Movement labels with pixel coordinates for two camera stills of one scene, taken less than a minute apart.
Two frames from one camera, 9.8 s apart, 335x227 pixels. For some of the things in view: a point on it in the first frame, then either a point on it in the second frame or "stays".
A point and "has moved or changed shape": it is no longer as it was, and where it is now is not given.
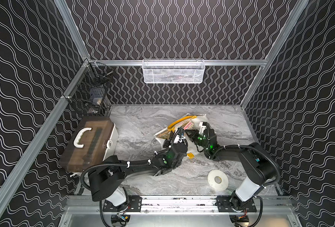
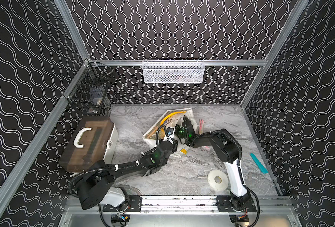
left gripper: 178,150 to 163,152
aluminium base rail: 266,205 stays
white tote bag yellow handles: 192,122 has moved or changed shape
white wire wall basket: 173,71 stays
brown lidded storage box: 91,140 stays
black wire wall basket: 88,95 stays
